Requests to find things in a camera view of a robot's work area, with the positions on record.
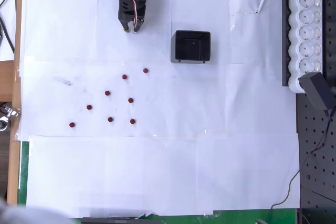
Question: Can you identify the white paper table cover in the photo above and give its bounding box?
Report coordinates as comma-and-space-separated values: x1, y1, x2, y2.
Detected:
17, 0, 301, 219

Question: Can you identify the brown wooden board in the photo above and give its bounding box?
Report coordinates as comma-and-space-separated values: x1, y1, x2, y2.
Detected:
6, 0, 24, 206

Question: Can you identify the thin black adapter cable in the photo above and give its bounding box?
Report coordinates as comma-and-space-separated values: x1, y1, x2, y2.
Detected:
269, 108, 336, 224

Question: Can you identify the flat black device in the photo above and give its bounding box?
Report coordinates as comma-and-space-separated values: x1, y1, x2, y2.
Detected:
80, 217, 160, 224

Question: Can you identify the blurry grey object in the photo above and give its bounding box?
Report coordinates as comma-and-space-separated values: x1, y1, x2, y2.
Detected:
0, 197, 70, 224

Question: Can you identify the green cutting mat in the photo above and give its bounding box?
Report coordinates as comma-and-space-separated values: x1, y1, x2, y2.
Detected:
17, 141, 300, 224

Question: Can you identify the black plastic bin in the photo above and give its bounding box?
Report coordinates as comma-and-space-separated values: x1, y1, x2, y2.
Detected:
170, 30, 212, 64

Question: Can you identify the white power strip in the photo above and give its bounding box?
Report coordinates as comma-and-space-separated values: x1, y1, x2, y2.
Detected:
288, 0, 323, 94

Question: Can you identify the thick black cable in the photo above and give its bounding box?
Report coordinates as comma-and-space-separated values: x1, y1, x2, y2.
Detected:
0, 16, 15, 55

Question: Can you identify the black perforated pegboard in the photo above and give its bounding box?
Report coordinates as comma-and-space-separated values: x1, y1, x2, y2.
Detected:
296, 0, 336, 224

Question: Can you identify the black power adapter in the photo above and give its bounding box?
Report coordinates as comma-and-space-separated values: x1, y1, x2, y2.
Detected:
298, 71, 333, 111

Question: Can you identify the metal clamp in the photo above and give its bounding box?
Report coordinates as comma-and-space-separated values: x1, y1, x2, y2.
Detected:
0, 105, 20, 131

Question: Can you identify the dark ribbed panel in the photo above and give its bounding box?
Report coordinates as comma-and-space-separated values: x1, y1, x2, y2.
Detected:
0, 129, 13, 198

